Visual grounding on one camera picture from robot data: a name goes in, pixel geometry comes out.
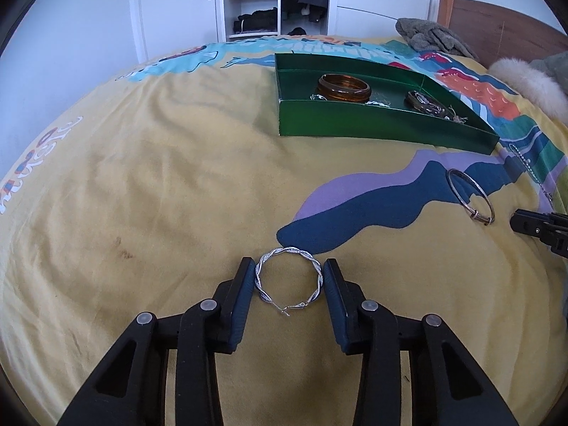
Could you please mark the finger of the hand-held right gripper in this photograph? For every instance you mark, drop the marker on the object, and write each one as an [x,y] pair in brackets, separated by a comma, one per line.
[526,221]

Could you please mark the grey fleece garment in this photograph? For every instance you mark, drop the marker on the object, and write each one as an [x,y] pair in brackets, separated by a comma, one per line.
[430,37]

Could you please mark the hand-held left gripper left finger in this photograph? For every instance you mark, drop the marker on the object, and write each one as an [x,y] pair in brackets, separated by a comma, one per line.
[242,306]

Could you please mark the wooden headboard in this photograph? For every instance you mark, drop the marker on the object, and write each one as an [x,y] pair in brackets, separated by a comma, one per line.
[497,26]

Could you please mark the twisted silver hoop earring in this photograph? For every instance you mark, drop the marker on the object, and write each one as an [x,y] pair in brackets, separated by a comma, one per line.
[377,103]
[288,249]

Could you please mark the white door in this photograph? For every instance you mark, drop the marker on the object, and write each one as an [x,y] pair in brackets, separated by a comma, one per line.
[177,17]

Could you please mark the dark olive bangle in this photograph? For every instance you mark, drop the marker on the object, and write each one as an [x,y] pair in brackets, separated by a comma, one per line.
[415,100]

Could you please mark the amber translucent bangle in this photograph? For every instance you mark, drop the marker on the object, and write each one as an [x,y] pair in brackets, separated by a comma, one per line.
[344,95]

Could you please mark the thin silver bangle with clasp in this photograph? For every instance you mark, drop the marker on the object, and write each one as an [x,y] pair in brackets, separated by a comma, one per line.
[477,216]

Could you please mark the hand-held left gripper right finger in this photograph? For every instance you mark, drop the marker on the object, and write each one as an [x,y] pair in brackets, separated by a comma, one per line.
[337,306]

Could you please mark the folded black clothes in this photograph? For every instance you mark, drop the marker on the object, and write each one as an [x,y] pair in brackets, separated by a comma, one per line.
[256,20]

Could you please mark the white fluffy pillow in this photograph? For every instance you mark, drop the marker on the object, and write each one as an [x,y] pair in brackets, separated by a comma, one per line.
[528,84]

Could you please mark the yellow dinosaur printed blanket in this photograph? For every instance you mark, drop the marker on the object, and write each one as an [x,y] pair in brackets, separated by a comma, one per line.
[133,186]

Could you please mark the small black bag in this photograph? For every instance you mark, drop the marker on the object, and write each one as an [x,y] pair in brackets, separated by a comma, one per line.
[297,31]

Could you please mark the green rectangular tray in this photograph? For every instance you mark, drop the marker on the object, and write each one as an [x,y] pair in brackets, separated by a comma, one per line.
[355,126]

